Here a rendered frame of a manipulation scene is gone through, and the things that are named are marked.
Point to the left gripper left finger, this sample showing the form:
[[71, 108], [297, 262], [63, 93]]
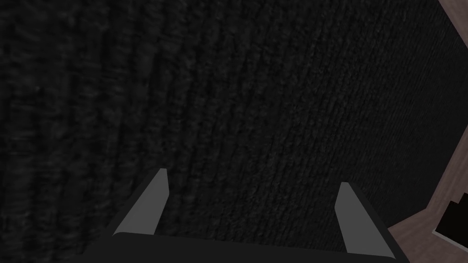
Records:
[[146, 208]]

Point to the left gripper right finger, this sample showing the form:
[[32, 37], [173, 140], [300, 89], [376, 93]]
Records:
[[360, 226]]

